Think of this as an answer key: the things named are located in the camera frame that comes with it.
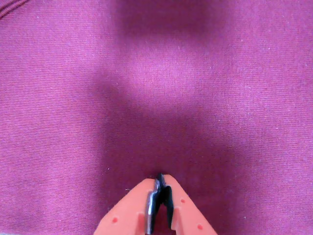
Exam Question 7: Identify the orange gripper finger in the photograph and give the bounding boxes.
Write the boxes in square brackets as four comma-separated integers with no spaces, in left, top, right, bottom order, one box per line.
[162,174,219,235]
[93,173,164,235]

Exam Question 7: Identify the red fabric cloth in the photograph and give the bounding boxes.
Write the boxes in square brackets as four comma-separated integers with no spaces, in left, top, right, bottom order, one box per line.
[0,0,313,235]

